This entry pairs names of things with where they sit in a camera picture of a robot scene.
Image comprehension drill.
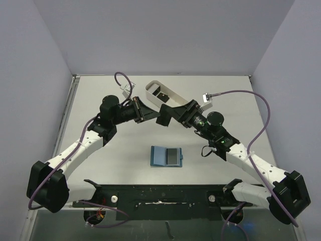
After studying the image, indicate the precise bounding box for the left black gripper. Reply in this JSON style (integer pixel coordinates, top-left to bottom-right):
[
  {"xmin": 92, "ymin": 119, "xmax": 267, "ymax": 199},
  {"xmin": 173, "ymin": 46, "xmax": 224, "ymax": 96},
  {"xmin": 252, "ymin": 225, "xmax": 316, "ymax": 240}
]
[{"xmin": 112, "ymin": 96, "xmax": 160, "ymax": 125}]

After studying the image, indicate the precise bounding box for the black card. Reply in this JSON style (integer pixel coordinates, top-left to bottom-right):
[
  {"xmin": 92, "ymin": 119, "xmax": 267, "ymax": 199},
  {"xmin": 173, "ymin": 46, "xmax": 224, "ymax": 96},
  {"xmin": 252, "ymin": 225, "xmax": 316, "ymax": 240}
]
[
  {"xmin": 156, "ymin": 104, "xmax": 173, "ymax": 127},
  {"xmin": 166, "ymin": 148, "xmax": 178, "ymax": 166},
  {"xmin": 157, "ymin": 92, "xmax": 169, "ymax": 103}
]

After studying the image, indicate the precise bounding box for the blue leather card holder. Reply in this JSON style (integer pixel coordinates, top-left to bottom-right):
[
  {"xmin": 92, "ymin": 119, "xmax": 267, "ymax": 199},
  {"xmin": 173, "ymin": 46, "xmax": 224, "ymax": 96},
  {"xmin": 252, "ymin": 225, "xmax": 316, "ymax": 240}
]
[{"xmin": 150, "ymin": 146, "xmax": 183, "ymax": 167}]

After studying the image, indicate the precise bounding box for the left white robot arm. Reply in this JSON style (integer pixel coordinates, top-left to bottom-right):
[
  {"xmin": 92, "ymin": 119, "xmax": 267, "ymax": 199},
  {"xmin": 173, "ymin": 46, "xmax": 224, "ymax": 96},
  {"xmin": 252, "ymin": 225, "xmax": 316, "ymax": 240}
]
[{"xmin": 27, "ymin": 95, "xmax": 160, "ymax": 213}]

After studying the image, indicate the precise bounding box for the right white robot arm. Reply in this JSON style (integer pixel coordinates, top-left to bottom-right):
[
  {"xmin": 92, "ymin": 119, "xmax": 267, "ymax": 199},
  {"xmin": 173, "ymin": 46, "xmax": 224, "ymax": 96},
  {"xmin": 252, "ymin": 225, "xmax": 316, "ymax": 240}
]
[{"xmin": 167, "ymin": 100, "xmax": 311, "ymax": 224}]

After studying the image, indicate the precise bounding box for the black card in tray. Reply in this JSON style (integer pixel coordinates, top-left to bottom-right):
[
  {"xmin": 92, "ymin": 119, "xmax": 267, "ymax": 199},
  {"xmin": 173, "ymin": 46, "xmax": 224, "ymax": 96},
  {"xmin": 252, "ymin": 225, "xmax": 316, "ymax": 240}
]
[{"xmin": 157, "ymin": 92, "xmax": 169, "ymax": 103}]

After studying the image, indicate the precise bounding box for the white oblong tray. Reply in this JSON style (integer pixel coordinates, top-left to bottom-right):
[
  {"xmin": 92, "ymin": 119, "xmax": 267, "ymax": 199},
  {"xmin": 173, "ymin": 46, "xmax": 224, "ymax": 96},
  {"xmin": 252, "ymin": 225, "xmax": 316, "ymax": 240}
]
[{"xmin": 144, "ymin": 80, "xmax": 189, "ymax": 109}]

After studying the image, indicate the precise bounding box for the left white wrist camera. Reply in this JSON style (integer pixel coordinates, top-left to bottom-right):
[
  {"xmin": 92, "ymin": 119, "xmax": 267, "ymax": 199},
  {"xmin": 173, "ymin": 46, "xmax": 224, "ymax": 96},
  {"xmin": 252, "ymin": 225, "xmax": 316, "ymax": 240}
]
[{"xmin": 120, "ymin": 82, "xmax": 136, "ymax": 98}]

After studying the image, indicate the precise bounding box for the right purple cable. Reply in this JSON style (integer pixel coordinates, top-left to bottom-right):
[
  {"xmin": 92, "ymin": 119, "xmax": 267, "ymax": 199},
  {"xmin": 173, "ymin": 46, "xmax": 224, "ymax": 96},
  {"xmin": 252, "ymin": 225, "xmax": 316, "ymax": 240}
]
[{"xmin": 203, "ymin": 89, "xmax": 300, "ymax": 241}]

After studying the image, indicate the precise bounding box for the purple cable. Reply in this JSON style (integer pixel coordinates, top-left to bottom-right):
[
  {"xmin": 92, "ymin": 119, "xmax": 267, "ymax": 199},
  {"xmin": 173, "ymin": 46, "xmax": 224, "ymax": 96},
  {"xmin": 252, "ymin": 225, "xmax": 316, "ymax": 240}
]
[
  {"xmin": 27, "ymin": 72, "xmax": 137, "ymax": 228},
  {"xmin": 203, "ymin": 89, "xmax": 300, "ymax": 241}
]

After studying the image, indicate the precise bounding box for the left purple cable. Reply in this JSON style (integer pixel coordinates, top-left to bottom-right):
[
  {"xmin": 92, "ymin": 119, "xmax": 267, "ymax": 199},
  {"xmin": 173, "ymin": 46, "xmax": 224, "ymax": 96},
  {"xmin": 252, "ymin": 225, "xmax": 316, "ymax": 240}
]
[{"xmin": 27, "ymin": 72, "xmax": 137, "ymax": 228}]

